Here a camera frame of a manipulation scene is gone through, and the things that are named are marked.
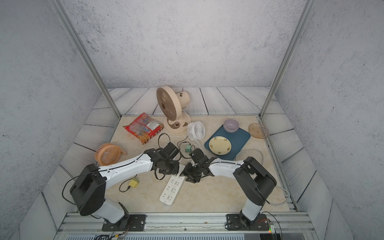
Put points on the white power strip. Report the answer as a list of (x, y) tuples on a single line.
[(172, 188)]

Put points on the small orange fan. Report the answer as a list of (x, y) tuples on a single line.
[(108, 154)]

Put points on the red snack bag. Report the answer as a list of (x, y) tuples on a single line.
[(144, 128)]

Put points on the right aluminium frame post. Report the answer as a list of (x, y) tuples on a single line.
[(306, 13)]

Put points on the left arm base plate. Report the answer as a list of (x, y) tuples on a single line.
[(131, 223)]

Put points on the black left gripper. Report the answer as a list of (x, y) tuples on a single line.
[(176, 171)]

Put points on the small white fan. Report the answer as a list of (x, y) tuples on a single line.
[(196, 132)]

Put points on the lilac ceramic bowl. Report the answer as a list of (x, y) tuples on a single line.
[(231, 125)]

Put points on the aluminium frame post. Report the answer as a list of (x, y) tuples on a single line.
[(306, 13), (68, 26)]

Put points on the aluminium front rail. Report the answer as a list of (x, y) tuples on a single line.
[(188, 226)]

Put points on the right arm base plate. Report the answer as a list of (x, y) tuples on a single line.
[(238, 222)]

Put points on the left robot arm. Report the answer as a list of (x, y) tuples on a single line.
[(89, 189)]

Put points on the amber glass dish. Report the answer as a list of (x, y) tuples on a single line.
[(258, 131)]

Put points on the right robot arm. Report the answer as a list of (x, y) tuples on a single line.
[(255, 181)]

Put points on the beige desk fan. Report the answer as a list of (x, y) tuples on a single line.
[(172, 105)]

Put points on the cream plate with characters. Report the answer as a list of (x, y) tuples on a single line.
[(220, 145)]

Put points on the left aluminium frame post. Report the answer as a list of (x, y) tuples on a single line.
[(68, 26)]

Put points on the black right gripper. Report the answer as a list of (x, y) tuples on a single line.
[(186, 169)]

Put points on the yellow plug adapter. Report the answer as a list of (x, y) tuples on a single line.
[(134, 182)]

